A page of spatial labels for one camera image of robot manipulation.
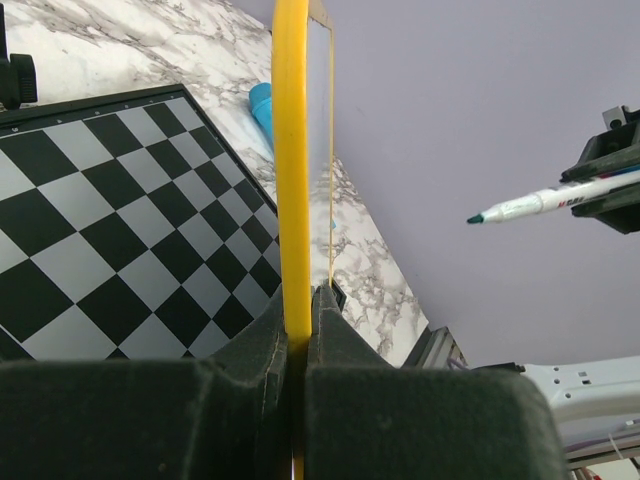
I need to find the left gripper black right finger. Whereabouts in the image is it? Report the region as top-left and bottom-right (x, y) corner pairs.
(304, 286), (569, 479)

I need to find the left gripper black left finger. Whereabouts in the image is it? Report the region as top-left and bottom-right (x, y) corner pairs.
(1, 294), (290, 479)

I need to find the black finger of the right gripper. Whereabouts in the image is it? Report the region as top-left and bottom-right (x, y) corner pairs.
(560, 123), (639, 183)
(571, 183), (640, 234)

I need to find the white whiteboard marker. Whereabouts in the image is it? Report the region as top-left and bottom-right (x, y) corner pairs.
(466, 169), (639, 224)

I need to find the yellow framed whiteboard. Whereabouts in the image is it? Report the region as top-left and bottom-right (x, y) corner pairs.
(271, 1), (335, 479)

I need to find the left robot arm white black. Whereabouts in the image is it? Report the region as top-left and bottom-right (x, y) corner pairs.
(1, 287), (639, 479)

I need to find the black white chessboard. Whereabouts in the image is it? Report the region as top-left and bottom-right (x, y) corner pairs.
(1, 86), (281, 360)

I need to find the blue cylindrical eraser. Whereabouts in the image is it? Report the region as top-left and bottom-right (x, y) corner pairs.
(249, 82), (274, 148)

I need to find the aluminium rail frame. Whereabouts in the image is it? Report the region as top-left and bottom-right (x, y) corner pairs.
(402, 327), (468, 370)

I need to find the wire whiteboard stand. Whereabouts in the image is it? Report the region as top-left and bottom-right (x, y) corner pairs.
(0, 4), (38, 113)

